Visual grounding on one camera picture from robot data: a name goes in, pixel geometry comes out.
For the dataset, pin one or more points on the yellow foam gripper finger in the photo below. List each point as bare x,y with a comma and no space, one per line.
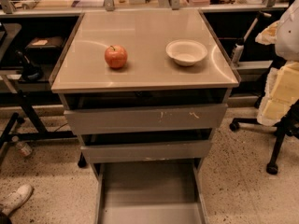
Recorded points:
281,92

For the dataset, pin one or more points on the red apple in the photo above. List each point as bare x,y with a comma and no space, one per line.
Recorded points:
116,56

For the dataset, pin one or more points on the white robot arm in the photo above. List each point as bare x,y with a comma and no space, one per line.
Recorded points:
284,34

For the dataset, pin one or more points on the top grey drawer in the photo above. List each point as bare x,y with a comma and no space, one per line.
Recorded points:
145,119

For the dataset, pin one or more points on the grey drawer cabinet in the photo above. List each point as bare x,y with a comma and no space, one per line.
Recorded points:
83,79

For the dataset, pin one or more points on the open bottom grey drawer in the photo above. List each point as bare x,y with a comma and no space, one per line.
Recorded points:
149,192

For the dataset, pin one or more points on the middle grey drawer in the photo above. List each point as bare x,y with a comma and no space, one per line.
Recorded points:
158,151

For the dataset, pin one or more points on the black office chair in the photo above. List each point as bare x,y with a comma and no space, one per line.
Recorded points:
287,126

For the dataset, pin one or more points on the black box on shelf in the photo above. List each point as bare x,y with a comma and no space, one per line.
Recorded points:
45,50

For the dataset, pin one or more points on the black handheld device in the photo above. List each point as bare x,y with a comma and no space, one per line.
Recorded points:
30,72

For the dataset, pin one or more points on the plastic water bottle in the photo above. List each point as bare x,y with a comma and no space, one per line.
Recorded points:
22,146

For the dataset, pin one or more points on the white shoe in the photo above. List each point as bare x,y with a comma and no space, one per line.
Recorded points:
16,199

